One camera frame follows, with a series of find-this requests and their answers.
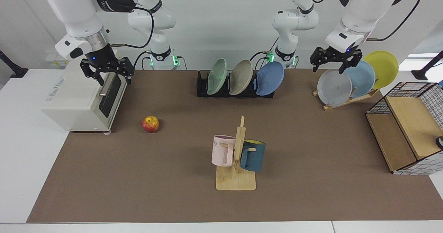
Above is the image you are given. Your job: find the wooden cup stand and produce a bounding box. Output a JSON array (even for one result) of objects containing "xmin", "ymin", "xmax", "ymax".
[{"xmin": 216, "ymin": 116, "xmax": 257, "ymax": 191}]

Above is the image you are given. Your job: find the dark teal mug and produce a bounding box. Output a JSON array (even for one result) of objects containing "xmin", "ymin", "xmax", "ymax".
[{"xmin": 239, "ymin": 139, "xmax": 266, "ymax": 173}]

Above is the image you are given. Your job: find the pink mug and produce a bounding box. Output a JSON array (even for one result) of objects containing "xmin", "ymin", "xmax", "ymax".
[{"xmin": 211, "ymin": 135, "xmax": 236, "ymax": 167}]

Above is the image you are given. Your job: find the grey plate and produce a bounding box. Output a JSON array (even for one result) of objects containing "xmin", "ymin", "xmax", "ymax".
[{"xmin": 317, "ymin": 69, "xmax": 352, "ymax": 107}]

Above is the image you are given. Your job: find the pale green plate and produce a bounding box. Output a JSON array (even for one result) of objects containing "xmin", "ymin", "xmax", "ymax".
[{"xmin": 207, "ymin": 58, "xmax": 229, "ymax": 96}]

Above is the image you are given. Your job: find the beige plate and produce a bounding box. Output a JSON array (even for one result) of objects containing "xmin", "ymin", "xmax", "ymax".
[{"xmin": 229, "ymin": 59, "xmax": 254, "ymax": 96}]

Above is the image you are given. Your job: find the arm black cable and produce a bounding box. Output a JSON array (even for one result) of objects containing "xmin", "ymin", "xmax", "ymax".
[
  {"xmin": 110, "ymin": 6, "xmax": 155, "ymax": 49},
  {"xmin": 366, "ymin": 0, "xmax": 422, "ymax": 42}
]

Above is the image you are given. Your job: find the white socket box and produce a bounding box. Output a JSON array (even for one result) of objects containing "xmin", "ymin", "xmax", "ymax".
[{"xmin": 45, "ymin": 51, "xmax": 69, "ymax": 68}]

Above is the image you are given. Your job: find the black dish rack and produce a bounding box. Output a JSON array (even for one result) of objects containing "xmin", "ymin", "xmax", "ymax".
[{"xmin": 197, "ymin": 70, "xmax": 276, "ymax": 98}]

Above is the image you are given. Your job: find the wire basket with wooden floor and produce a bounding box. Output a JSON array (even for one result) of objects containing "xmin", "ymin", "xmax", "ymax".
[{"xmin": 365, "ymin": 82, "xmax": 443, "ymax": 176}]

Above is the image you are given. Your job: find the red yellow apple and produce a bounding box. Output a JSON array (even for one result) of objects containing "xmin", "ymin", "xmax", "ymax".
[{"xmin": 142, "ymin": 115, "xmax": 160, "ymax": 133}]

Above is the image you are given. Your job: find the wooden plate rack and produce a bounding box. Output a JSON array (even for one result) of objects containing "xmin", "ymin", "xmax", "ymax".
[{"xmin": 313, "ymin": 88, "xmax": 380, "ymax": 111}]

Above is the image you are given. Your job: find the brown table cloth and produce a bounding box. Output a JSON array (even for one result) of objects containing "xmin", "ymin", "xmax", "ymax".
[{"xmin": 26, "ymin": 69, "xmax": 443, "ymax": 223}]

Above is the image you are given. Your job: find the light blue plate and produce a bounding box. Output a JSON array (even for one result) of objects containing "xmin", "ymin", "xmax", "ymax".
[{"xmin": 344, "ymin": 60, "xmax": 376, "ymax": 98}]

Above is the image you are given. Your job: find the black base cable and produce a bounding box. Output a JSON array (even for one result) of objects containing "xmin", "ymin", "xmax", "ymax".
[
  {"xmin": 255, "ymin": 36, "xmax": 280, "ymax": 70},
  {"xmin": 133, "ymin": 51, "xmax": 152, "ymax": 70}
]

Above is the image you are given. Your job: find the yellow plate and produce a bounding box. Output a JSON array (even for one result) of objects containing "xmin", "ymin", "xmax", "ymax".
[{"xmin": 362, "ymin": 51, "xmax": 399, "ymax": 89}]

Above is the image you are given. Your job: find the pale toaster oven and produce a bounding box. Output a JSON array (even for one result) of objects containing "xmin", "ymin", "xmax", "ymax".
[{"xmin": 41, "ymin": 55, "xmax": 128, "ymax": 135}]

